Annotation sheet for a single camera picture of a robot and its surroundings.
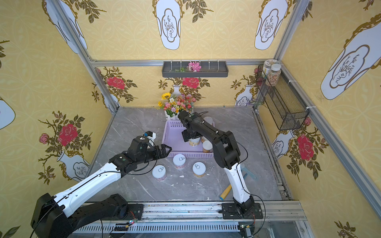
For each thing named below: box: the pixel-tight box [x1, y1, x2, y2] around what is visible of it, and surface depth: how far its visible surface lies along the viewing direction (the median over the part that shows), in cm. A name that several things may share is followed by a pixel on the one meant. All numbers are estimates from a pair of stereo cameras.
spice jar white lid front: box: [265, 63, 282, 87], surface depth 82 cm
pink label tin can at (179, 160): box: [172, 153, 187, 171], surface depth 88 cm
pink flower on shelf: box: [186, 61, 202, 73], surface depth 90 cm
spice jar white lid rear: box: [262, 59, 280, 79], surface depth 87 cm
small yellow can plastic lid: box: [202, 139, 213, 153], surface depth 93 cm
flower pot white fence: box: [157, 92, 197, 121], surface depth 103 cm
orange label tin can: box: [191, 161, 207, 179], surface depth 85 cm
